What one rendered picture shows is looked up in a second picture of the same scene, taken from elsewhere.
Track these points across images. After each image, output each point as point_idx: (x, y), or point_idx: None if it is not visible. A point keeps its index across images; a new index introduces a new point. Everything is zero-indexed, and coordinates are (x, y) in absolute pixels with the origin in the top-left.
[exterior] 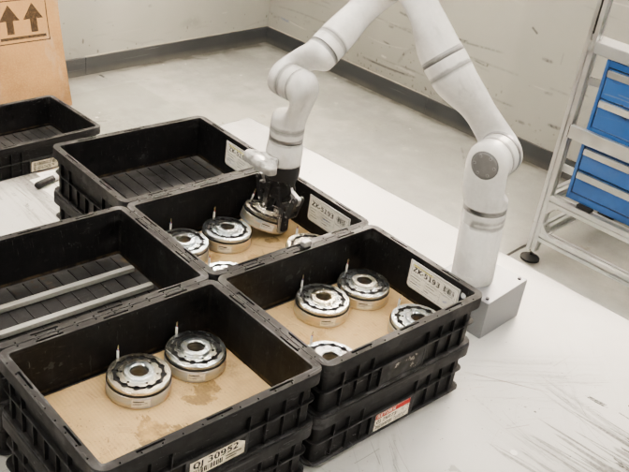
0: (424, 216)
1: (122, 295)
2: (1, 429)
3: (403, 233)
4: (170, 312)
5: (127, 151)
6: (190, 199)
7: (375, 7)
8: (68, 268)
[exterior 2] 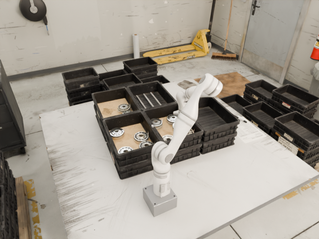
0: (233, 214)
1: None
2: None
3: (216, 199)
4: (136, 107)
5: (221, 111)
6: None
7: (204, 93)
8: None
